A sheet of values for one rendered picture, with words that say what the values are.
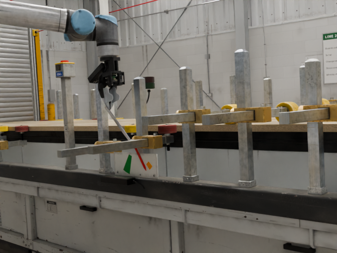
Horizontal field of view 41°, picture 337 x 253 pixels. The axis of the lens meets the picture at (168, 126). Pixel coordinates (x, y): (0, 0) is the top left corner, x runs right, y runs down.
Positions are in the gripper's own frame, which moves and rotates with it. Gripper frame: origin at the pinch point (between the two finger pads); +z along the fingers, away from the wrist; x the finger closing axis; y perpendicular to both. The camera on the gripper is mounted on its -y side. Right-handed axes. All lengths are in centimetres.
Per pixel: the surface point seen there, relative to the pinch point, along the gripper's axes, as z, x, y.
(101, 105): -0.6, 6.1, -12.2
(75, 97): -10, 115, -179
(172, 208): 42.1, 8.7, 24.7
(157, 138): 14.1, 7.2, 20.1
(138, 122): 7.4, 6.1, 10.9
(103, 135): 12.7, 6.3, -12.1
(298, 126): 11, 27, 71
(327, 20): -135, 699, -197
